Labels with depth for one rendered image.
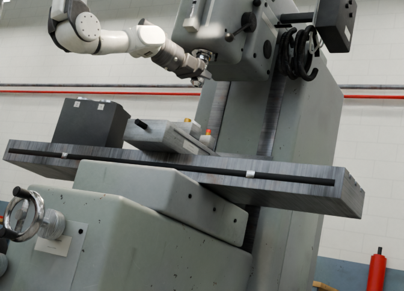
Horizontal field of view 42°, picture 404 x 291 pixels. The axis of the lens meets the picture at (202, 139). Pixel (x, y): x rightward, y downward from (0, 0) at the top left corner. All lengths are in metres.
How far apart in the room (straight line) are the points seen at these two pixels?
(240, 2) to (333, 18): 0.33
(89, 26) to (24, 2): 9.14
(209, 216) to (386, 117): 4.71
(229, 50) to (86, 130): 0.57
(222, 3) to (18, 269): 1.01
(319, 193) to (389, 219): 4.45
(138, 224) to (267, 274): 0.70
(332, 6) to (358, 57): 4.58
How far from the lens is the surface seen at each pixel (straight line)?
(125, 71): 8.08
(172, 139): 1.55
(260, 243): 1.92
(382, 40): 6.59
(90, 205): 1.29
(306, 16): 2.10
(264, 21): 1.98
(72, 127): 1.94
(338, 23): 1.96
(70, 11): 1.46
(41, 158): 1.92
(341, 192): 1.35
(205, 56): 1.80
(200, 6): 1.79
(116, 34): 1.57
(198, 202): 1.51
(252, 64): 1.91
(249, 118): 2.08
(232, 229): 1.72
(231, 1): 1.81
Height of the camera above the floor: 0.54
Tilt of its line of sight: 16 degrees up
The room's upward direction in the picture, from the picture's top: 13 degrees clockwise
